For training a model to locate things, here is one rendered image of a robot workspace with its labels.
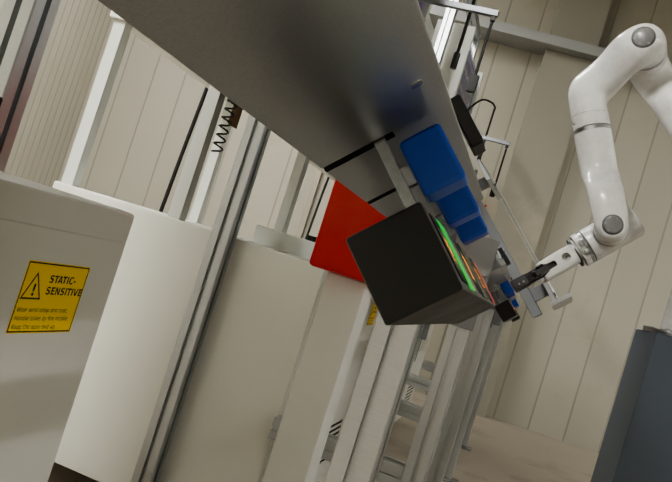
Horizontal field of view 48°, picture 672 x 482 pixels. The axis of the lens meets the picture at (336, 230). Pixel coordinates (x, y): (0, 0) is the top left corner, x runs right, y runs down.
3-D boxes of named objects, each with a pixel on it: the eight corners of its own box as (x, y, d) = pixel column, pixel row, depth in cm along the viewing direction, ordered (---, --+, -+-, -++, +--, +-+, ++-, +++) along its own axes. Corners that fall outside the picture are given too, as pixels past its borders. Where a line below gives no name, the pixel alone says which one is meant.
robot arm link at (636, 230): (598, 257, 178) (596, 263, 187) (649, 229, 176) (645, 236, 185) (578, 227, 180) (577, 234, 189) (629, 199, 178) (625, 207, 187)
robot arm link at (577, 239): (598, 259, 178) (587, 265, 179) (595, 262, 187) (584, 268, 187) (579, 229, 180) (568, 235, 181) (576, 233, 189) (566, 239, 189)
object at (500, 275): (488, 294, 207) (512, 281, 206) (472, 283, 143) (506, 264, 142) (486, 290, 207) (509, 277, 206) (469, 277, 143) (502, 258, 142)
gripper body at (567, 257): (589, 262, 178) (547, 285, 180) (586, 265, 188) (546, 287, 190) (572, 235, 180) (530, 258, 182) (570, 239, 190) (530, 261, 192)
